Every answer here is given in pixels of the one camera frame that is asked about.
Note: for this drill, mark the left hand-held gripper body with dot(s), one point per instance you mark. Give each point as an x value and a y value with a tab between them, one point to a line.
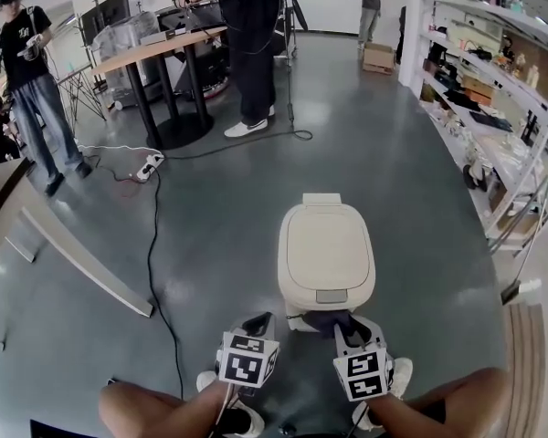
242	363

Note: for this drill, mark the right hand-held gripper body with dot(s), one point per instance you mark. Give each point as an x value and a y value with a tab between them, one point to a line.
363	377

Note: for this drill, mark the dark blue cloth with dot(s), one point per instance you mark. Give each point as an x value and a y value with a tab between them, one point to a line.
324	321

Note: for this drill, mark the beige plastic trash bin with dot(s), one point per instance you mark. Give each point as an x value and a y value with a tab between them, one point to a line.
324	244

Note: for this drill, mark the person's left forearm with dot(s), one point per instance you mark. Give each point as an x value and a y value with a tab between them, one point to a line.
210	404

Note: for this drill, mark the person's right forearm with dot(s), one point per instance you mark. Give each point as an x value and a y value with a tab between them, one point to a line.
393	418

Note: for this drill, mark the person's right white shoe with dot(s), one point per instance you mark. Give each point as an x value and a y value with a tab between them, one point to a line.
402	372

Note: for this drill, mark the person's white shoe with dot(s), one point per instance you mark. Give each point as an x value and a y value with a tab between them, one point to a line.
205	381
402	372

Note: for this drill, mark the person's left white shoe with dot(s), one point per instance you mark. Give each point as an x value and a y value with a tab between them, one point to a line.
205	381

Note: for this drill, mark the person's black shorts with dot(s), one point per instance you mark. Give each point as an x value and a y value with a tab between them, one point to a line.
301	432

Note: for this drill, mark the person's right leg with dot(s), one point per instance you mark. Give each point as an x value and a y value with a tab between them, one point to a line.
470	395

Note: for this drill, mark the person's leg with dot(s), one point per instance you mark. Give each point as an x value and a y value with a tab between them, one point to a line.
132	409
470	395

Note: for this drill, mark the person's left leg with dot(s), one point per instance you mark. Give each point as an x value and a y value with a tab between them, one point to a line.
132	409

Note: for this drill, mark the wooden slatted board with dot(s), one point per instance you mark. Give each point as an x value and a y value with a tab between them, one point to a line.
523	372

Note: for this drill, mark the white slanted board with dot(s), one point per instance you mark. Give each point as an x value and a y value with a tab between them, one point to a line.
87	263

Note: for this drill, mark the white power strip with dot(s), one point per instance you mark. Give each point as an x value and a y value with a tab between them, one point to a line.
150	167

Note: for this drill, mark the white metal shelving unit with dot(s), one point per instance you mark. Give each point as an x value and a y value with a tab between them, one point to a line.
507	153

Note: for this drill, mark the black keyboard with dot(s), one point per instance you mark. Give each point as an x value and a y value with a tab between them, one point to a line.
488	120

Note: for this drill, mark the cardboard box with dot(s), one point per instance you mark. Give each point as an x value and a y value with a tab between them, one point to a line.
379	57

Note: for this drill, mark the white counter with dark top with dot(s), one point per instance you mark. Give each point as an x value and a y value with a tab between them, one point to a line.
0	190

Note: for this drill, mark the wooden table with black legs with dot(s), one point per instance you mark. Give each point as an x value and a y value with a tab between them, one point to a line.
132	55

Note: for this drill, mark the plastic-wrapped grey machine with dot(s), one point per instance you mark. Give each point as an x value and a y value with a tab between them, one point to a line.
123	34

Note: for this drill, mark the black monitor on stand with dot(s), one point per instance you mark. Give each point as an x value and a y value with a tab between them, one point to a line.
107	14

